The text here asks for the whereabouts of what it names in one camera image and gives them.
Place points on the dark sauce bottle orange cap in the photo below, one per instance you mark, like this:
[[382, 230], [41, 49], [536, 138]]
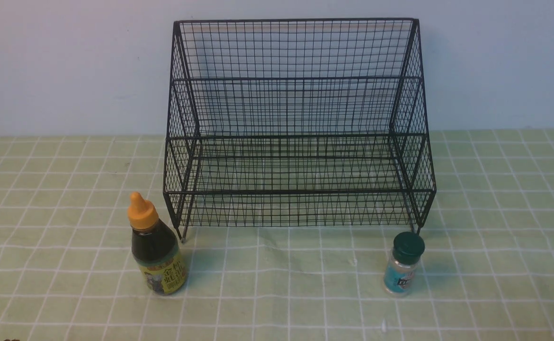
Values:
[[155, 248]]

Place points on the small shaker bottle green cap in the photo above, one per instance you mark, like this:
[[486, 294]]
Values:
[[405, 255]]

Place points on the green checkered tablecloth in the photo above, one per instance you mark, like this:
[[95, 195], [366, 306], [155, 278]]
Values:
[[67, 273]]

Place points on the black wire mesh rack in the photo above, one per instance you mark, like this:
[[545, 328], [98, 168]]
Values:
[[297, 122]]

